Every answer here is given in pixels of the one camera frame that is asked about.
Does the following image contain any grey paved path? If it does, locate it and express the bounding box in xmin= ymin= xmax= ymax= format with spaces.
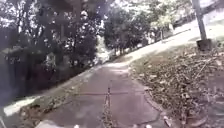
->
xmin=33 ymin=11 xmax=224 ymax=128

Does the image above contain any group of dark trees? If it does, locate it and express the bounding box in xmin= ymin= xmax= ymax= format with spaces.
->
xmin=0 ymin=0 xmax=188 ymax=103

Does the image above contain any leaf-covered ground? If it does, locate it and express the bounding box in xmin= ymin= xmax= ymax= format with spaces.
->
xmin=128 ymin=39 xmax=224 ymax=128

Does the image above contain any leafy kerb strip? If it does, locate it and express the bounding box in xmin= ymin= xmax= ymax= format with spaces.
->
xmin=0 ymin=63 xmax=105 ymax=128

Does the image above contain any grey pole with base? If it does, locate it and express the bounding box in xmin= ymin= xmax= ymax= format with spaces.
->
xmin=191 ymin=0 xmax=213 ymax=52

